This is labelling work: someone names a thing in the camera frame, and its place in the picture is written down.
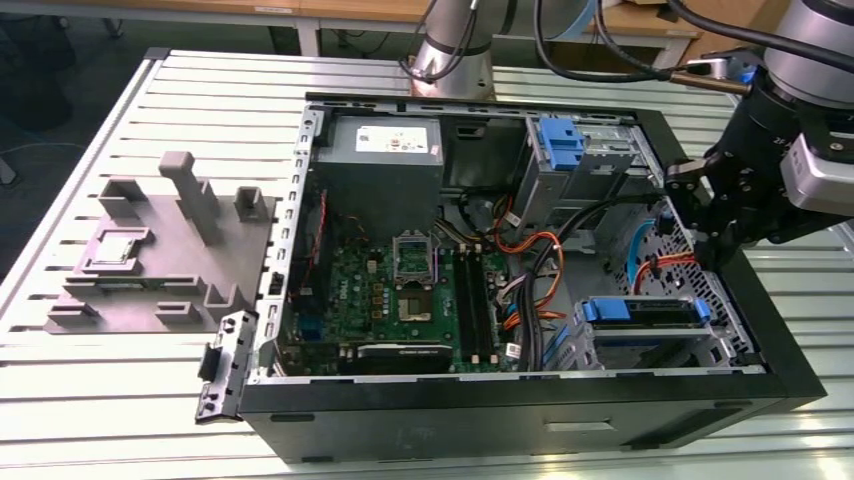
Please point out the grey card retention bracket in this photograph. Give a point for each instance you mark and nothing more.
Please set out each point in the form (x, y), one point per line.
(229, 350)

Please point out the black PC case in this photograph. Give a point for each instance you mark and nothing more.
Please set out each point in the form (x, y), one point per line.
(467, 425)

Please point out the wooden top white desk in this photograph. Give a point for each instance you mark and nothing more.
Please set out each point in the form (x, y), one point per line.
(166, 5)

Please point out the CPU socket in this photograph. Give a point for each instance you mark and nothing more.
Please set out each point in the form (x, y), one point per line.
(415, 307)

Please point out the grey parts rack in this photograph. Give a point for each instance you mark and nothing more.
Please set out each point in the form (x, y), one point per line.
(180, 280)

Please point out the RAM slot white clips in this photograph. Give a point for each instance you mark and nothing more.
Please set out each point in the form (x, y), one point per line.
(465, 300)
(484, 300)

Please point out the grey power supply unit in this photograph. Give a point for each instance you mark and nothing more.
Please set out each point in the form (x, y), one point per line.
(380, 200)

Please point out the metal optical drive cage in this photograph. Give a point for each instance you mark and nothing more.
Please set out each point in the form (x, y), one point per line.
(547, 195)

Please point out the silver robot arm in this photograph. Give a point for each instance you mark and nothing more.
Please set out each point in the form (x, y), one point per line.
(460, 40)

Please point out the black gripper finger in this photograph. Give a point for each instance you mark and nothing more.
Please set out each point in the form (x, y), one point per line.
(754, 225)
(687, 180)

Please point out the blue rear port connector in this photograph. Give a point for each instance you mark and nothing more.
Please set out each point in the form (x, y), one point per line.
(309, 325)

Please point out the wooden cabinet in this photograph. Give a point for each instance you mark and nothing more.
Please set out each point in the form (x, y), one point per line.
(723, 45)

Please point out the CPU chip silver top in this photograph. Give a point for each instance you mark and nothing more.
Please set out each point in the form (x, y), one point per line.
(114, 251)

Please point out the black office chair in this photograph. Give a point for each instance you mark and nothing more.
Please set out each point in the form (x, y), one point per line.
(33, 75)

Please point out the green RAM stick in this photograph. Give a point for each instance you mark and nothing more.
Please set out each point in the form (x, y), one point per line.
(126, 286)

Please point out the blue plastic drive latch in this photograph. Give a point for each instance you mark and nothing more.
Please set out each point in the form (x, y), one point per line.
(560, 145)

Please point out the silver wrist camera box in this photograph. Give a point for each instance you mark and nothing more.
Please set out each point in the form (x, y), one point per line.
(820, 175)

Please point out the green motherboard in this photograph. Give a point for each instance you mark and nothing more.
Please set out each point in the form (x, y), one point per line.
(360, 300)

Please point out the black graphics card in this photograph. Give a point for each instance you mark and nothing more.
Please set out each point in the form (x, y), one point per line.
(400, 357)

